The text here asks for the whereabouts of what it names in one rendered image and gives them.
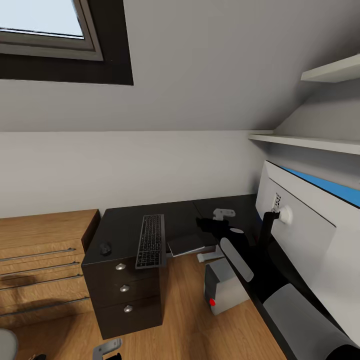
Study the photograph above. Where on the notebook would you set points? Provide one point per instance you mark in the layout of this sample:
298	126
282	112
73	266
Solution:
185	245

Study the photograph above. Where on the keyboard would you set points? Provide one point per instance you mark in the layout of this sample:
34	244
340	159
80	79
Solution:
152	244

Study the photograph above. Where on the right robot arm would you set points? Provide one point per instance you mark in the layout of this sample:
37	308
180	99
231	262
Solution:
310	335

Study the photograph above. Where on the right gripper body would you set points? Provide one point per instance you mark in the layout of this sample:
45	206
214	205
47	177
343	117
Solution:
210	225

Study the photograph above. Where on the fixed window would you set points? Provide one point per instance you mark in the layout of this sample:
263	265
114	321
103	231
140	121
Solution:
74	41

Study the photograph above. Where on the mouse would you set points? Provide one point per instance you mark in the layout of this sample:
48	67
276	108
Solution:
104	248

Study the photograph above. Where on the monitor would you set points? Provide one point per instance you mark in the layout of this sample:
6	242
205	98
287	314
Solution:
319	231

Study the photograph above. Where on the swivel chair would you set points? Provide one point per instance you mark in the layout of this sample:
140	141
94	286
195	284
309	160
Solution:
9	346

